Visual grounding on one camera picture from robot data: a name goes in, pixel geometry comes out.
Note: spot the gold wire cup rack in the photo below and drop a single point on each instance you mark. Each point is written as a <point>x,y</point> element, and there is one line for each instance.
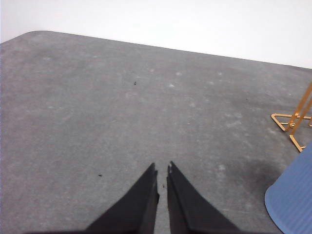
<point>304,111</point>

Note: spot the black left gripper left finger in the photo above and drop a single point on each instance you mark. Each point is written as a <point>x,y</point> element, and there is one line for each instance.
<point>133,212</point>

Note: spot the grey felt table mat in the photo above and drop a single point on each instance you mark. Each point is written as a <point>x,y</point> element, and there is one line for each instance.
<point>82,119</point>

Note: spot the blue ribbed plastic cup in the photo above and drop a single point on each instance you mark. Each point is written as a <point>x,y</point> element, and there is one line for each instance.
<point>289,199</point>

